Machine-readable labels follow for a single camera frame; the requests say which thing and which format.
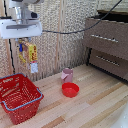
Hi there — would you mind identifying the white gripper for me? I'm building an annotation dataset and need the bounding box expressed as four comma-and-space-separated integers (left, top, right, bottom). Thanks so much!
0, 17, 44, 53

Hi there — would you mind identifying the yellow red snack box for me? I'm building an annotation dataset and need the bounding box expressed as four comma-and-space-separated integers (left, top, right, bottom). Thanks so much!
17, 40, 39, 74

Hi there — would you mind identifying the red plastic shopping basket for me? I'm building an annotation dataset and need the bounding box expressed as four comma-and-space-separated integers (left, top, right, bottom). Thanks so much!
0, 73, 45, 126

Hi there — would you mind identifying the pink plastic cup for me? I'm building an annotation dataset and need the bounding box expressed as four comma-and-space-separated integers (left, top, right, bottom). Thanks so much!
60, 68, 74, 84

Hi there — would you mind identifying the red plastic bowl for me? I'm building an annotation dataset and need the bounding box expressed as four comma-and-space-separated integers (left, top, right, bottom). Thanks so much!
61, 82, 81, 99

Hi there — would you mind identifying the brown wooden drawer cabinet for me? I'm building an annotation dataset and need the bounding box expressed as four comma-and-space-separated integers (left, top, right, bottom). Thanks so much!
81, 9, 128, 82

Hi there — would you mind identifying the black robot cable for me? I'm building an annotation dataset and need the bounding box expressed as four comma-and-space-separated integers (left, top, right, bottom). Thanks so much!
41, 0, 124, 35

